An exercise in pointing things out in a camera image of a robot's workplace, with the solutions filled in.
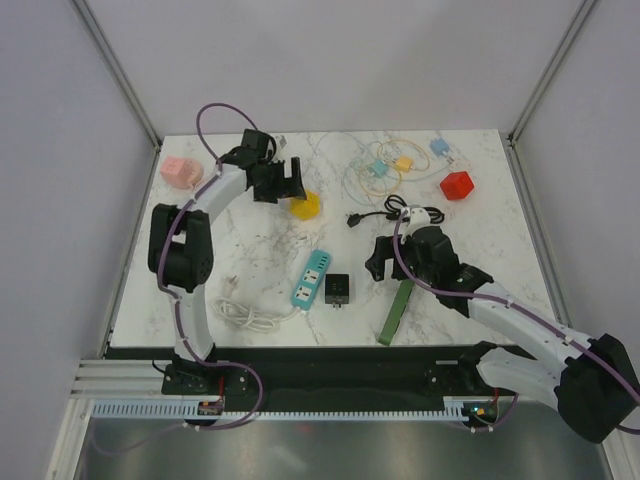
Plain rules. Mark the teal power strip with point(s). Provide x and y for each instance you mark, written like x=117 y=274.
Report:
x=306 y=289

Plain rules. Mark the teal charger plug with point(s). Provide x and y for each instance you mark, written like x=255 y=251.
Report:
x=378 y=168

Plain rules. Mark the green power strip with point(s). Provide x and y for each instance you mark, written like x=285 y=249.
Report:
x=396 y=312

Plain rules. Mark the blue charger plug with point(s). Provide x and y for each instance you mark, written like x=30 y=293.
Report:
x=440 y=147

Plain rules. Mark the yellow cube power socket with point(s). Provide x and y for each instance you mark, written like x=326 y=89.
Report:
x=305 y=209

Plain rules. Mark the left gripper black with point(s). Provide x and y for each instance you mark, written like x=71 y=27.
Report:
x=288 y=187

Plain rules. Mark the white slotted cable duct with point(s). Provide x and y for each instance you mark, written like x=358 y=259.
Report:
x=447 y=409

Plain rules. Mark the black cube power socket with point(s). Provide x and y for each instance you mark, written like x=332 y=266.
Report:
x=337 y=289

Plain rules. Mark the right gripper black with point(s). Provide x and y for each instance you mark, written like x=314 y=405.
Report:
x=385 y=249

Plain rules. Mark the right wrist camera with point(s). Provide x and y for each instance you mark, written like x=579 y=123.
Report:
x=414 y=218

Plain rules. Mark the red cube power socket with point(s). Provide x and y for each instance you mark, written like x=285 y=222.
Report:
x=457 y=185

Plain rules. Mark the pink cube power socket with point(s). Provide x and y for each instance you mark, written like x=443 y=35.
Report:
x=181 y=173

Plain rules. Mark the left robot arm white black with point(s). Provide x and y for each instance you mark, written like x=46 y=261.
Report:
x=180 y=251

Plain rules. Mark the yellow charger plug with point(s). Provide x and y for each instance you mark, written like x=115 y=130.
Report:
x=403 y=164

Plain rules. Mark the white adapter plug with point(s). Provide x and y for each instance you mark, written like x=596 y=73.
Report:
x=458 y=164

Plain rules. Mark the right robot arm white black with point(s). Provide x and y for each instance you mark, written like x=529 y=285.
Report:
x=591 y=383

